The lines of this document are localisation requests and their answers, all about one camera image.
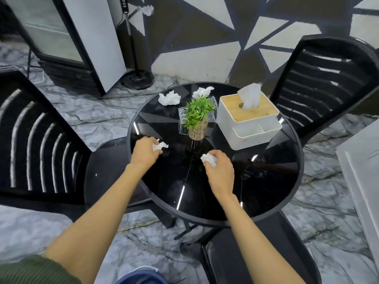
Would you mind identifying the black slatted plastic chair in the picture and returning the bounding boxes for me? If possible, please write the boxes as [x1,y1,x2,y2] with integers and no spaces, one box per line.
[0,67,176,229]
[269,34,379,146]

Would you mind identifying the glass door display fridge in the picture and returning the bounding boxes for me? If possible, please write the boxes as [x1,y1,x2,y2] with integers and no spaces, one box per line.
[0,0,127,97]

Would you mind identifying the large crumpled white tissue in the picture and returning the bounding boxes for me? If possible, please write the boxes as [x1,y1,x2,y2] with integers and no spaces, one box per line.
[192,86,215,99]
[158,91,181,106]

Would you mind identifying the white cabinet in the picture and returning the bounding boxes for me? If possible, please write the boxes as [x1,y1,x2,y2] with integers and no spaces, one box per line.
[335,126,379,259]

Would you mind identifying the white tissue sheet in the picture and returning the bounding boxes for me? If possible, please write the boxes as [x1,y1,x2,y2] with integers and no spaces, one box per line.
[237,83,262,111]

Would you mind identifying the small white tissue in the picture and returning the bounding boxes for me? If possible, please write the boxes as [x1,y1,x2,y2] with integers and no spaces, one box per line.
[200,153,218,168]
[152,139,169,152]

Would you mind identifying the person's left forearm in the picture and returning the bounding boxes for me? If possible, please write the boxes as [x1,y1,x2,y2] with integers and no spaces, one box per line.
[41,163,152,280]

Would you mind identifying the white tissue box wooden lid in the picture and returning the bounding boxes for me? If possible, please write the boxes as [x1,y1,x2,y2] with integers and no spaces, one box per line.
[217,93,283,151]

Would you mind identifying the clear acrylic stand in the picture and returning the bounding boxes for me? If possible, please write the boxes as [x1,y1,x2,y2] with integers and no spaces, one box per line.
[178,96,219,135]

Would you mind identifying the round black glass table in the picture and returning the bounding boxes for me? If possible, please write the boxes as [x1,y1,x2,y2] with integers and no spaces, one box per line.
[126,82,305,240]

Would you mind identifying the person's left hand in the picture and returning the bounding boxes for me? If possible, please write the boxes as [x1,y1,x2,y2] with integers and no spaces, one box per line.
[130,136,163,172]

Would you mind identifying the green plant in glass jar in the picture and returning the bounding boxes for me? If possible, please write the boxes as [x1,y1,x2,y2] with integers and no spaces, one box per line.
[183,96,216,142]

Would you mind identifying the person's right hand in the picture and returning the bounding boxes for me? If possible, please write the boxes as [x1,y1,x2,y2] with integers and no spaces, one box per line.
[203,150,236,200]

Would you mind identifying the person's right forearm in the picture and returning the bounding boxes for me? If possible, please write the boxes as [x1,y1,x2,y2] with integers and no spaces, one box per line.
[214,193,306,284]

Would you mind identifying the black pedestal fan stand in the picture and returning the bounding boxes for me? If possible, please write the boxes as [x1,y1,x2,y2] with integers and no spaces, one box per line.
[116,0,156,91]

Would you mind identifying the green sleeve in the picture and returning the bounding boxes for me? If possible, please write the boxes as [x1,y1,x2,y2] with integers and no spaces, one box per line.
[0,254,82,284]

